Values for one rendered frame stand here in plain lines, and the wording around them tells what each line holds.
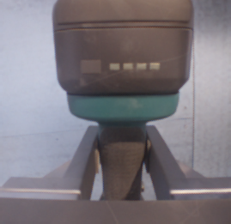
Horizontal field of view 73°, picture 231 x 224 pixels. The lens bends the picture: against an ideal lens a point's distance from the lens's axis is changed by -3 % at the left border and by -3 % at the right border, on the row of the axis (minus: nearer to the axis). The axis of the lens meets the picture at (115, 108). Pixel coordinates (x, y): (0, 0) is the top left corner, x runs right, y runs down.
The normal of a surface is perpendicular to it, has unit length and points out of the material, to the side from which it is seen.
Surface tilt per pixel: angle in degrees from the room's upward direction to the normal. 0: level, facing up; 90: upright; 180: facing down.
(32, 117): 90
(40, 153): 90
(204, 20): 90
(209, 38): 90
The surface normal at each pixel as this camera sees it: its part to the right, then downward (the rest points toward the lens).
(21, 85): -0.02, 0.25
